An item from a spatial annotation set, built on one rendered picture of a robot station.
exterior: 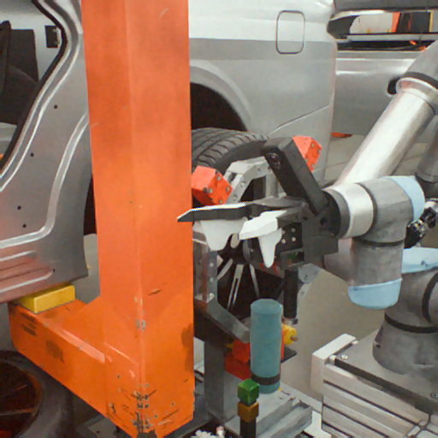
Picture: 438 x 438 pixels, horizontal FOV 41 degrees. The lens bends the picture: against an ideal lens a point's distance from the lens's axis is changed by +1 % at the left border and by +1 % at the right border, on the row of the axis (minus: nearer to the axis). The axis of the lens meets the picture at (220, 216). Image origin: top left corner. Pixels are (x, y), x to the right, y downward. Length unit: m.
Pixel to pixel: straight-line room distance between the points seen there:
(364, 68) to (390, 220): 3.43
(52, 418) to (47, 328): 0.24
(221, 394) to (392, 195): 1.33
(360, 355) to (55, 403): 0.85
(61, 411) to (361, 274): 1.03
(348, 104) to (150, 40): 3.18
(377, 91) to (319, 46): 1.71
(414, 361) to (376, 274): 0.38
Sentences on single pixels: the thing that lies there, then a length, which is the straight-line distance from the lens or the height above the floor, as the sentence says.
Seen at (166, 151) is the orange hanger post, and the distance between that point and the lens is 1.25.
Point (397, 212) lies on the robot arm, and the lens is 0.86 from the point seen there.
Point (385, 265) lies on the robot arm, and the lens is 0.88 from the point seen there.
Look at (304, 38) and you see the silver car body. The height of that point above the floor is 1.45.
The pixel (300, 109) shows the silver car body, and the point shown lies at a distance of 2.45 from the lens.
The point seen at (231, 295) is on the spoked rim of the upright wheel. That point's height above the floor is 0.69.
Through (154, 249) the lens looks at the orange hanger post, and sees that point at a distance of 1.28.
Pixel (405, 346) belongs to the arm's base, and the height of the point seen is 0.87.
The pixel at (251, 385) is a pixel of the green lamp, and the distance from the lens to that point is 1.45.
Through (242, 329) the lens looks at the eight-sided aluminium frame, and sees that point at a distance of 1.75.
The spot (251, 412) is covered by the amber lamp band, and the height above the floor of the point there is 0.60.
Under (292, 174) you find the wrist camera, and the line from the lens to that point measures 0.75.
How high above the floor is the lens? 1.45
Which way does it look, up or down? 17 degrees down
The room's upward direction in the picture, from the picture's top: straight up
